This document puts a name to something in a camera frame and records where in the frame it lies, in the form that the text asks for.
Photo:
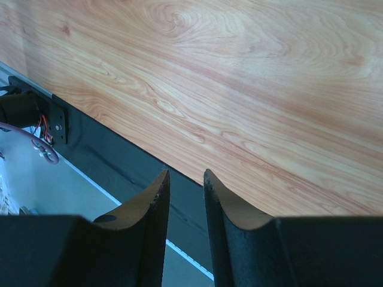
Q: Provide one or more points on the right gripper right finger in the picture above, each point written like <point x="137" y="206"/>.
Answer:
<point x="252" y="248"/>

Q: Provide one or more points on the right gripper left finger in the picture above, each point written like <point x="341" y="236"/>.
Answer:
<point x="123" y="247"/>

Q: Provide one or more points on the aluminium front rail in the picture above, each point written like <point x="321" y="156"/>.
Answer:
<point x="43" y="180"/>

